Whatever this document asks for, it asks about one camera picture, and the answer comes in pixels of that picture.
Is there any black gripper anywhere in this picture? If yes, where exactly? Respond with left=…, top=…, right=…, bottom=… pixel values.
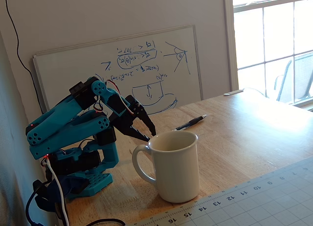
left=109, top=94, right=157, bottom=142

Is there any black ballpoint pen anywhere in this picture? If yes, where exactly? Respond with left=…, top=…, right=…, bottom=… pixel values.
left=172, top=114, right=208, bottom=132

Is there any cream ceramic mug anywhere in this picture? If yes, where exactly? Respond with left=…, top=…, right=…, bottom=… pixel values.
left=132, top=130, right=201, bottom=203

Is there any whiteboard with blue writing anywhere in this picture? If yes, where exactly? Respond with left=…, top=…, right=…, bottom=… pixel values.
left=32, top=24, right=203, bottom=115

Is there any dark blue table clamp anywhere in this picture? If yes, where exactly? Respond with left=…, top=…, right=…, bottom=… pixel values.
left=34, top=174, right=90, bottom=212

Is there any small white flat strip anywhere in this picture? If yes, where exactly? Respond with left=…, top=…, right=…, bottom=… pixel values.
left=224, top=89, right=244, bottom=97

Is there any grey gridded cutting mat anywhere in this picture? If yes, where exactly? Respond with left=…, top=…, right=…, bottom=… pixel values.
left=132, top=156, right=313, bottom=226

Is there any outdoor patio chair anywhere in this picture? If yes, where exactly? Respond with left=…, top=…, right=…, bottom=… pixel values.
left=273, top=52, right=313, bottom=105

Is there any white power cable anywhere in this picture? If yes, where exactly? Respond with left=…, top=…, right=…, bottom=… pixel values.
left=45, top=158, right=71, bottom=226

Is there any white window frame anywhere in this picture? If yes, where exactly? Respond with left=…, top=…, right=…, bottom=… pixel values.
left=223, top=0, right=313, bottom=112

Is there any thin black wall cable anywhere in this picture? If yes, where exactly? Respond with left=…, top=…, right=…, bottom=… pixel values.
left=4, top=0, right=47, bottom=113

